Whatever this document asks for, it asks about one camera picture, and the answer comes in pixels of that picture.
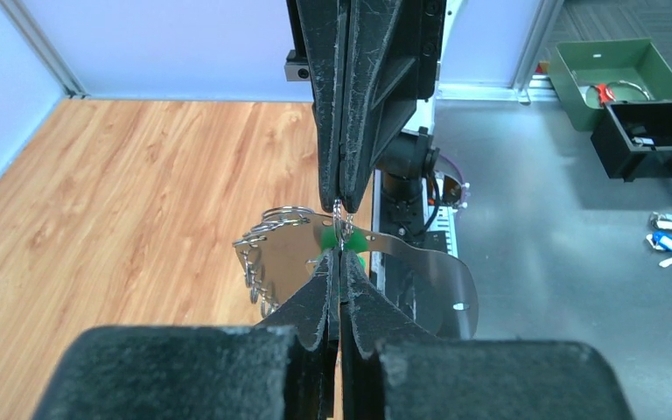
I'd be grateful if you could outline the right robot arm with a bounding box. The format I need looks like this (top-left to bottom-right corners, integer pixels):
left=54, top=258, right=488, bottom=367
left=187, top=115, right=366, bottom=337
left=287, top=0, right=447, bottom=213

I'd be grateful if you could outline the green key tag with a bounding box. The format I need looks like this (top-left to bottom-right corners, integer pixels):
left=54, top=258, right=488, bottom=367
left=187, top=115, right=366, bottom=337
left=319, top=227, right=369, bottom=274

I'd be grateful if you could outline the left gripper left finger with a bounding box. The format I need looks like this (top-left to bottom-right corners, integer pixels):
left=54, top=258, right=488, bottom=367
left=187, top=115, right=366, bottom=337
left=34, top=250, right=336, bottom=419

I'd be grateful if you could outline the metal keyring holder plate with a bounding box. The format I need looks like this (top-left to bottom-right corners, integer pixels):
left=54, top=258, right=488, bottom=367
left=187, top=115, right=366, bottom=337
left=233, top=206, right=479, bottom=340

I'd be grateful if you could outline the green plastic tray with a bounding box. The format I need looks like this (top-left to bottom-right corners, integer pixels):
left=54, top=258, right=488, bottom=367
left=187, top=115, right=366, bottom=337
left=548, top=38, right=672, bottom=131

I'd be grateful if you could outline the black plastic box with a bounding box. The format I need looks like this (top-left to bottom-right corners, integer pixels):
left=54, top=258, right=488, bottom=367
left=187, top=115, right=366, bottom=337
left=591, top=101, right=672, bottom=181

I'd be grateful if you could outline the spare blue key tag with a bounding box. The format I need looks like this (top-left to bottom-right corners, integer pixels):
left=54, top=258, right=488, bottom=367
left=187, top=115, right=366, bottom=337
left=645, top=231, right=672, bottom=269

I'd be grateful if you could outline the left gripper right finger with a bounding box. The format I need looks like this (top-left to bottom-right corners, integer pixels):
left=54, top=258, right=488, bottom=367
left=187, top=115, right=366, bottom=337
left=339, top=251, right=633, bottom=419

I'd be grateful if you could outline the black key tag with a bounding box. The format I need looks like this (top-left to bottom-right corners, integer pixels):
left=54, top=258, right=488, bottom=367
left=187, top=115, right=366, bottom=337
left=648, top=213, right=672, bottom=233

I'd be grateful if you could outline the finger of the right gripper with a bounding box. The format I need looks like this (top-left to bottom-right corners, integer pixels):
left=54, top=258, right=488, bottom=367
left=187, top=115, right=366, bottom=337
left=341, top=1, right=446, bottom=213
left=287, top=1, right=348, bottom=212

